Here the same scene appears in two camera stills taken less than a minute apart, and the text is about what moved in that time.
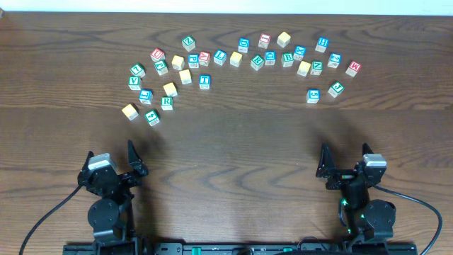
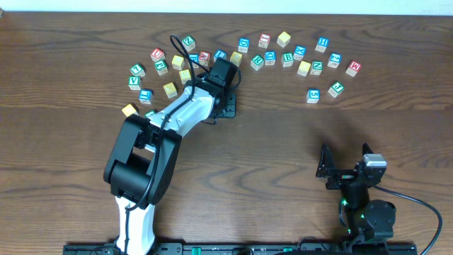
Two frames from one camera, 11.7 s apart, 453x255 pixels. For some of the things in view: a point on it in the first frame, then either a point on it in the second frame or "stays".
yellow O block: x=304 y=68 stays
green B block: x=287 y=59 stays
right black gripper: x=342 y=175 stays
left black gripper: x=114 y=178 → x=228 y=107
